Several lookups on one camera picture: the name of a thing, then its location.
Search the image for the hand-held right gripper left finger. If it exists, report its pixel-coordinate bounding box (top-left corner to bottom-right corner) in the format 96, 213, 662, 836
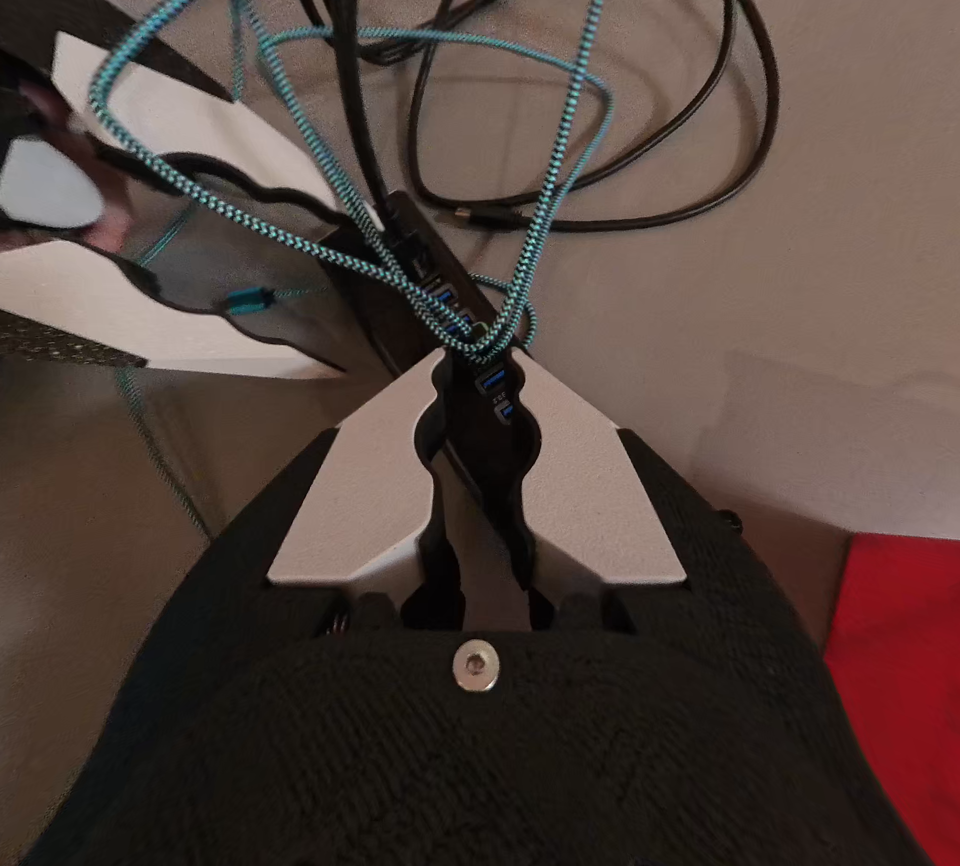
264, 347, 460, 627

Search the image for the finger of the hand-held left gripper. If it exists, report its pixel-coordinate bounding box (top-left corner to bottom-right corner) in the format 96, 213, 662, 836
51, 28, 380, 233
0, 236, 348, 381

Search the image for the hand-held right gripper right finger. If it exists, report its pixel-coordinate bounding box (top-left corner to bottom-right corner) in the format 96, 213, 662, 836
506, 347, 689, 612

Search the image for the black usb hub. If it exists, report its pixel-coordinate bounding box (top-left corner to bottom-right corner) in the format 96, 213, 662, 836
330, 190, 543, 582

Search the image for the black hub cable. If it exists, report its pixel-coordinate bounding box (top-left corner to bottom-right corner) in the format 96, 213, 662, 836
281, 0, 781, 260

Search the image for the teal braided usb cable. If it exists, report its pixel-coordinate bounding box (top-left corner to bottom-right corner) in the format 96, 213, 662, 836
88, 0, 624, 537

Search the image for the person's left hand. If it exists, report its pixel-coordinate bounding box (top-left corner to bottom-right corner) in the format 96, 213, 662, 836
16, 82, 135, 256

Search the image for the red cloth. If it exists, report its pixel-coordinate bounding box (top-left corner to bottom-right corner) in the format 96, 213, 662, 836
821, 532, 960, 866

